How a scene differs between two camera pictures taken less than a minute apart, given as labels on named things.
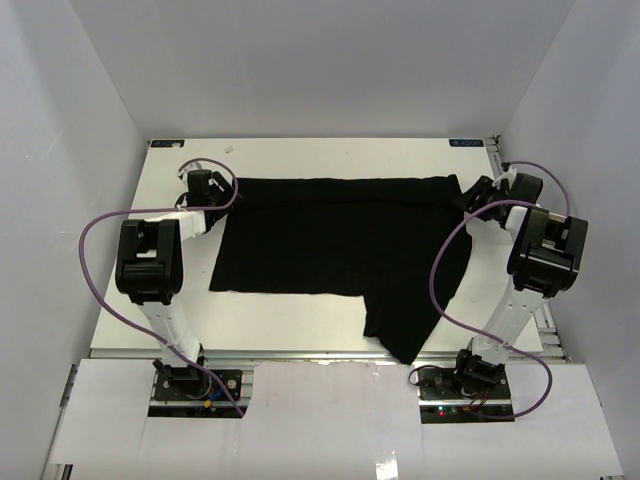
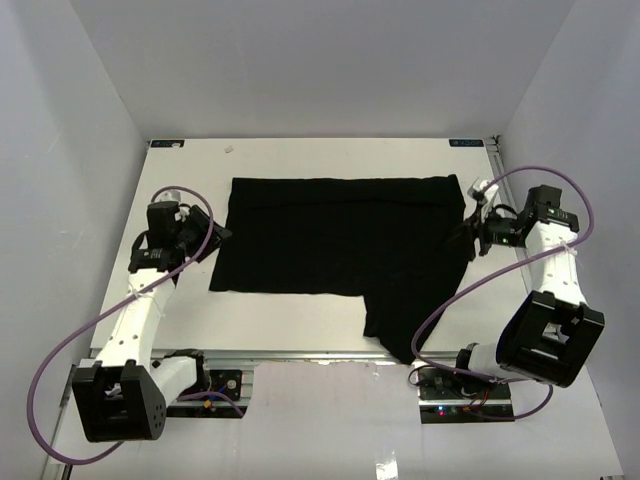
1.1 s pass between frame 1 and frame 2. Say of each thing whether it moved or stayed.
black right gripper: moved
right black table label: stayed
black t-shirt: stayed
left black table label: stayed
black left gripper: moved
